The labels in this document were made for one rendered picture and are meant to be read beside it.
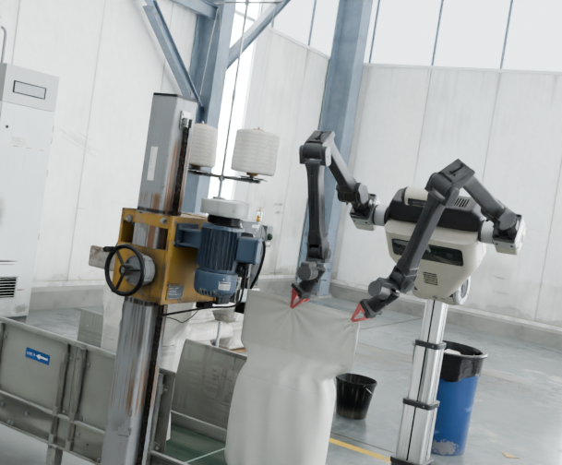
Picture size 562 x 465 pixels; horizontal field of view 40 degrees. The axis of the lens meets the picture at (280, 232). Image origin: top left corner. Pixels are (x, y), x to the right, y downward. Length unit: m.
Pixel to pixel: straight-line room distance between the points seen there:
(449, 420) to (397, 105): 7.26
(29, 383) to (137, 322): 0.92
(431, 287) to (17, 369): 1.83
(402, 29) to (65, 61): 5.77
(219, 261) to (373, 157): 9.09
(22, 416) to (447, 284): 1.91
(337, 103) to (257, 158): 9.04
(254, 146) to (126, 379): 0.95
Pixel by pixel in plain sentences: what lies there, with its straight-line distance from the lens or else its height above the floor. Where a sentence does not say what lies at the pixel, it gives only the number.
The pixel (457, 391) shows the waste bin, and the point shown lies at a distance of 4.98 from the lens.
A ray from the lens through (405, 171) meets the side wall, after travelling 11.42.
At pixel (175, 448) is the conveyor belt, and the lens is 3.28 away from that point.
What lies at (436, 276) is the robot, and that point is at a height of 1.23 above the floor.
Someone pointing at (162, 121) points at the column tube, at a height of 1.66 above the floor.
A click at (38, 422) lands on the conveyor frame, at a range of 3.54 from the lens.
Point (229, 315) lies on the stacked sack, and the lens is 6.22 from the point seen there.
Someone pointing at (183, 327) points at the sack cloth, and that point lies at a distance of 3.22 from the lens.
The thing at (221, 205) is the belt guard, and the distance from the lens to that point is 2.62.
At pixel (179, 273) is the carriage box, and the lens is 2.77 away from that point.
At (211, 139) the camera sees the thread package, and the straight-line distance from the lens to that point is 2.94.
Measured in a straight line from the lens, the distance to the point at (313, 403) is 2.87.
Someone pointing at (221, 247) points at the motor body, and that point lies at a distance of 2.65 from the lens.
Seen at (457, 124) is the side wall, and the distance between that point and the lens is 11.24.
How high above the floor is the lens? 1.48
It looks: 3 degrees down
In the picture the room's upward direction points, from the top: 9 degrees clockwise
